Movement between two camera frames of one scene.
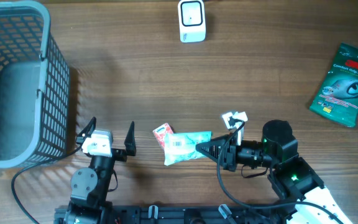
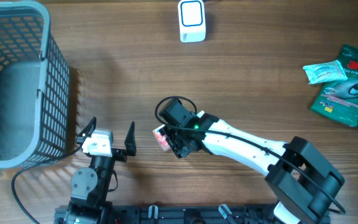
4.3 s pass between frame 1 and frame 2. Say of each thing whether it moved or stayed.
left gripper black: stayed
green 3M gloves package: stayed
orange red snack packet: stayed
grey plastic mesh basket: stayed
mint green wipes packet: moved
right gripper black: moved
